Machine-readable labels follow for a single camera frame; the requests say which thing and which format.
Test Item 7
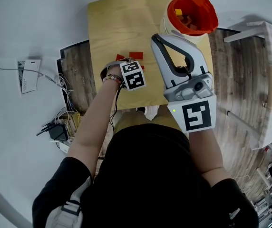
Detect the tangle of white cables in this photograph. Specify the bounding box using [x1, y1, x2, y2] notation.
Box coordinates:
[54, 73, 80, 119]

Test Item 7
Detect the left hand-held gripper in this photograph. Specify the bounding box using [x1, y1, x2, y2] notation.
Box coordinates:
[99, 57, 147, 93]

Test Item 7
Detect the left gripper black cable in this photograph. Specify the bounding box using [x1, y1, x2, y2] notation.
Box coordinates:
[109, 83, 124, 131]

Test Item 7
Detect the person's white shoe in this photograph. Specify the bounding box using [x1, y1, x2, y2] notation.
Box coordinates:
[144, 104, 161, 122]

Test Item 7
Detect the white bag strap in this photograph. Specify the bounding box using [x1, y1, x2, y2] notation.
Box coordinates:
[45, 176, 92, 228]

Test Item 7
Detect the beaded bracelet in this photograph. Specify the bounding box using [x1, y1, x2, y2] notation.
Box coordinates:
[102, 74, 125, 85]

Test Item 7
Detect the white board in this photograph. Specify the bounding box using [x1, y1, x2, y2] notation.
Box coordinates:
[223, 20, 268, 43]

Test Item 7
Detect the person's left forearm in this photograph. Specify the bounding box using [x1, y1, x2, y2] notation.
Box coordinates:
[67, 76, 125, 179]

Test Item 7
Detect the cream bucket with orange liner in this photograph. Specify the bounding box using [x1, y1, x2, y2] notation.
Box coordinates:
[159, 0, 219, 44]

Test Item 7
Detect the person's right forearm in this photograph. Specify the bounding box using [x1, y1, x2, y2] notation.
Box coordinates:
[187, 126, 225, 177]

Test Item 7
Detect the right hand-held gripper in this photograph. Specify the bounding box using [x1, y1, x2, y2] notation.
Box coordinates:
[151, 33, 217, 134]

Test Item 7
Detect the white network device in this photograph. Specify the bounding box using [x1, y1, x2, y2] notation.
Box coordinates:
[54, 140, 70, 154]

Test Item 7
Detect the long grey cable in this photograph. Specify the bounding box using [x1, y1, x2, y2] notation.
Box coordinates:
[0, 66, 57, 86]

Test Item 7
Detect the black router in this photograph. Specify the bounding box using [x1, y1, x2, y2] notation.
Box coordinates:
[36, 121, 69, 143]

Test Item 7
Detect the person's black shirt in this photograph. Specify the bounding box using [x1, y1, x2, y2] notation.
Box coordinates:
[32, 123, 260, 228]

